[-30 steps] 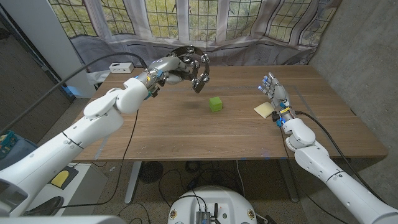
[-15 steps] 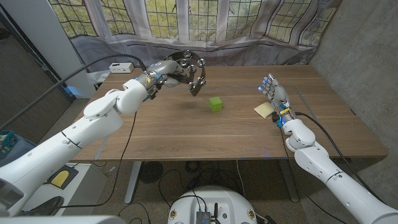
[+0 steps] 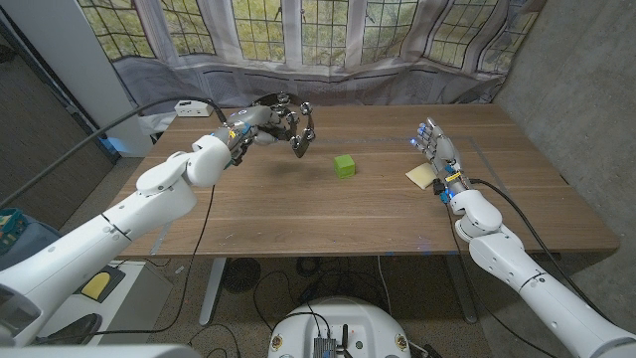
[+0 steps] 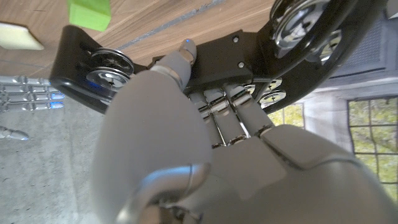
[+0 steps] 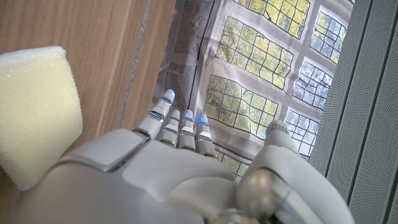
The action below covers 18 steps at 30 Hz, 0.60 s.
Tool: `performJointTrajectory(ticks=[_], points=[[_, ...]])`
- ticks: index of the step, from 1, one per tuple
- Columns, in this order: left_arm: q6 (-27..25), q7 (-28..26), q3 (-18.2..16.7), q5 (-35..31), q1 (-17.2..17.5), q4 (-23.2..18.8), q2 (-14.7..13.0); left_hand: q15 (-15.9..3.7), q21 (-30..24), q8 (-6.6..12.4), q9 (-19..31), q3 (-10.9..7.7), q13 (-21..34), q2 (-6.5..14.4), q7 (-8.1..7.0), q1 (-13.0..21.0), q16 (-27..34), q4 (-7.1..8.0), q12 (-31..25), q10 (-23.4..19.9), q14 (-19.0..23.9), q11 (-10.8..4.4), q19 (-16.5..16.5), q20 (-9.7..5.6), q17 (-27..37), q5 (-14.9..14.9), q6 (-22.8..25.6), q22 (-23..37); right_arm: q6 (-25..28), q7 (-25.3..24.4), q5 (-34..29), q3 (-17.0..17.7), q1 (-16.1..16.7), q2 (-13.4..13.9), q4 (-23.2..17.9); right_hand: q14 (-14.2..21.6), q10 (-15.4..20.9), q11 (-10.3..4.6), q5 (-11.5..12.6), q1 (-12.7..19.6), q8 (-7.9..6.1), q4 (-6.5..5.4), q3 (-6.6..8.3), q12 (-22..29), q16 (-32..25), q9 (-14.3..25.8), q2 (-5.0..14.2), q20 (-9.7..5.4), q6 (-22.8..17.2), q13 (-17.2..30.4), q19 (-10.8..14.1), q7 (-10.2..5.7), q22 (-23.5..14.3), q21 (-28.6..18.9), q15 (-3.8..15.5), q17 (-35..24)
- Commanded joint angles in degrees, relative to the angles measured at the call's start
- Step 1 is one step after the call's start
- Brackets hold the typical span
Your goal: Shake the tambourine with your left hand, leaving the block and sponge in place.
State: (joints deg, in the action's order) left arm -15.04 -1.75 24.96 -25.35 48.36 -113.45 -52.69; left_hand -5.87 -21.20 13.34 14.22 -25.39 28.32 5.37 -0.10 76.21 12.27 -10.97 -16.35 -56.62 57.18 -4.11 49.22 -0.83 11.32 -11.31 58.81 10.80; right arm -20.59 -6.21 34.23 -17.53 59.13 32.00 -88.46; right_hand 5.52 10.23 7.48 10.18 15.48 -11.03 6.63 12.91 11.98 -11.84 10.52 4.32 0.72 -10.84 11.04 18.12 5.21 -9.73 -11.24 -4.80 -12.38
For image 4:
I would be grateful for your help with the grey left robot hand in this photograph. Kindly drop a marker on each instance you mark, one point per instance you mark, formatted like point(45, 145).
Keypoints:
point(248, 180)

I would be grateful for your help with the black half-moon tambourine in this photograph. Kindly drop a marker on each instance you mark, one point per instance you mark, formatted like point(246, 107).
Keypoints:
point(224, 59)

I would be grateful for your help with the printed window backdrop cloth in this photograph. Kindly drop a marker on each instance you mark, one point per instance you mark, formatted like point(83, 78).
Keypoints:
point(373, 124)

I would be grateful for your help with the green block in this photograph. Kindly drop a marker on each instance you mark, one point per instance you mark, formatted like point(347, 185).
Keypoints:
point(90, 14)

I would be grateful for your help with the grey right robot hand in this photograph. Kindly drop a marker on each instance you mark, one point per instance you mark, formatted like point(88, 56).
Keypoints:
point(31, 93)

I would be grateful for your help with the pale yellow sponge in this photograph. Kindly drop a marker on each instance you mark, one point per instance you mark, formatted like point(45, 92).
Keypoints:
point(18, 37)

